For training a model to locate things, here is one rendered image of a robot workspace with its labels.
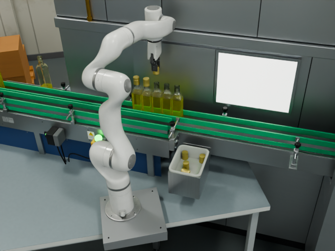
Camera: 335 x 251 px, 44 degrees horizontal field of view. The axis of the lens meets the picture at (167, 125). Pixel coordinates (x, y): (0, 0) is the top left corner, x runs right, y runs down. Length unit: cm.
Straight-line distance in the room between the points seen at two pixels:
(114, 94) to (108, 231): 75
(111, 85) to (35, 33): 378
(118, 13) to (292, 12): 90
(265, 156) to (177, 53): 73
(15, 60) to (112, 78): 265
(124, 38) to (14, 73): 269
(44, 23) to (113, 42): 368
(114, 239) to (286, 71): 121
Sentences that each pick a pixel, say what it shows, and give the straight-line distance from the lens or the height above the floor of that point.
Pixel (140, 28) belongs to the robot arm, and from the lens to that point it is 194.
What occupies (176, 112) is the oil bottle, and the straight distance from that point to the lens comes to 231.
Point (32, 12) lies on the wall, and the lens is 540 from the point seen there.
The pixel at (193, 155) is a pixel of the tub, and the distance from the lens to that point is 233.
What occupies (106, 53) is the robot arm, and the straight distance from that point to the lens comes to 178.
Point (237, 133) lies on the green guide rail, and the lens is 228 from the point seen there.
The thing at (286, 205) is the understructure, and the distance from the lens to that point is 286.
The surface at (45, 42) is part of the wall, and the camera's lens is 553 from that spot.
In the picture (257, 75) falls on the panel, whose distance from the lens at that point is 226.
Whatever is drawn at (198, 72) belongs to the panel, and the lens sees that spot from 231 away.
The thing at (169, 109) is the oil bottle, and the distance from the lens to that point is 231.
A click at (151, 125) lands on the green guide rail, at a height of 113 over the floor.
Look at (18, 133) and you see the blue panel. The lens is 282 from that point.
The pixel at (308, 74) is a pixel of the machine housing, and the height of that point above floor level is 140.
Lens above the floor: 248
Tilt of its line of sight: 37 degrees down
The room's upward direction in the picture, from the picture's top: 2 degrees counter-clockwise
